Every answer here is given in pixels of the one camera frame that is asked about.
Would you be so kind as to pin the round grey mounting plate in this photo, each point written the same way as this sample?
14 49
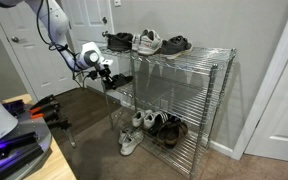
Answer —
34 126

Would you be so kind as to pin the white baseboard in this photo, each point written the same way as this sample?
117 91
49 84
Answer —
220 148

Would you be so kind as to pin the white door frame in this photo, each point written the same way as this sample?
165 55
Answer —
267 83

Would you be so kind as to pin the dark door knob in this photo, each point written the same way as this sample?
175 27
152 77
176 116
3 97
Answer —
104 33

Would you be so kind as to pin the black sneaker grey sole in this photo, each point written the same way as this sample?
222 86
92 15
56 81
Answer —
177 46

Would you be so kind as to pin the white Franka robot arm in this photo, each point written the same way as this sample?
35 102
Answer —
50 16

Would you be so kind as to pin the black clamp orange trigger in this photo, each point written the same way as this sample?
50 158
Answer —
45 101
50 110

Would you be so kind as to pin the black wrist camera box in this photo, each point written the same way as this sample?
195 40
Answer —
93 74

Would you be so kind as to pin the white light switch plate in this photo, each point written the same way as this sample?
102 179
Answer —
117 3

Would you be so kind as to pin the black clamp metal bar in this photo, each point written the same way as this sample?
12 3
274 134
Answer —
59 121

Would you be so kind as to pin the dark grey sneaker white sole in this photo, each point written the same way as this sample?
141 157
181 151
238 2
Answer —
122 81

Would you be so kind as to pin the silver round door knob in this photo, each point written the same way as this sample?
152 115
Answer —
15 39

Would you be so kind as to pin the dark brown shoe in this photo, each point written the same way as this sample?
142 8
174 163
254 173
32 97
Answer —
182 128
167 136

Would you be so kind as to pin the white panel door with deadbolt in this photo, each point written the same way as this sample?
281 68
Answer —
90 20

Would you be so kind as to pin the black white-striped slide sandal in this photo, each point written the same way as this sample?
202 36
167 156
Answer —
160 121

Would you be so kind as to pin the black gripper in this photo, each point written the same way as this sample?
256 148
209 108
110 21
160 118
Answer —
104 73

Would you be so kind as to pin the dark deadbolt lock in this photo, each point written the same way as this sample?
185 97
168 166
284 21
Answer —
104 20

